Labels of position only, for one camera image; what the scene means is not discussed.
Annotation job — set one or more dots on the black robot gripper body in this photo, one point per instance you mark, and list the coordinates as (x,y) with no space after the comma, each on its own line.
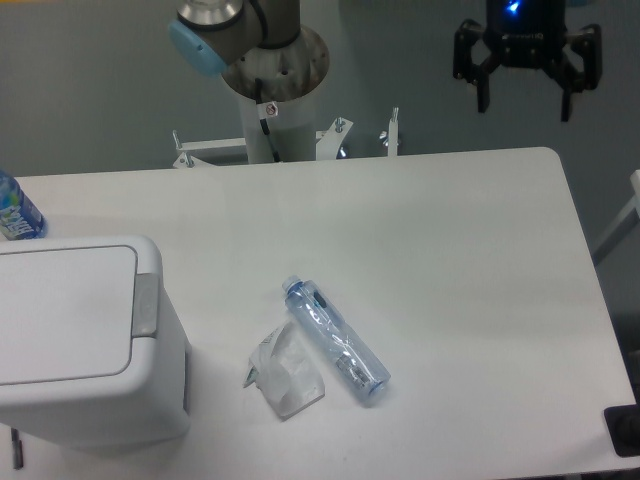
(525,34)

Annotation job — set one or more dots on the grey trash can push button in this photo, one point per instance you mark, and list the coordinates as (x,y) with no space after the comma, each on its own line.
(145,306)

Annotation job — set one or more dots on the white trash can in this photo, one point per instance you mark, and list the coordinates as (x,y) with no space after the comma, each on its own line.
(71,372)

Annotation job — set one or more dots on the empty clear plastic bottle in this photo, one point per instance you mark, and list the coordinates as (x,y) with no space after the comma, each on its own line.
(355,363)

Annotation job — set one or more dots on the crumpled clear plastic wrapper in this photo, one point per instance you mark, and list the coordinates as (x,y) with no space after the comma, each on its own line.
(281,368)

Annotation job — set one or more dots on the black clamp at table edge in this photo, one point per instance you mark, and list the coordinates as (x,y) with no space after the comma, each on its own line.
(623,426)

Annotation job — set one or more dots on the blue labelled water bottle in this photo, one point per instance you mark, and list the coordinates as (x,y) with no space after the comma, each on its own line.
(20,218)

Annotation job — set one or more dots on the small dark object bottom left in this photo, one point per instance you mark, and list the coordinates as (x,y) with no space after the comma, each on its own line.
(17,451)

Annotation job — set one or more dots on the white frame at right edge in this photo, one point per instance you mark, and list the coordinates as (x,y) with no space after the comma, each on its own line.
(620,227)

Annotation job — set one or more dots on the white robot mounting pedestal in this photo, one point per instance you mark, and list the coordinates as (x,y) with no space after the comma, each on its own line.
(276,84)

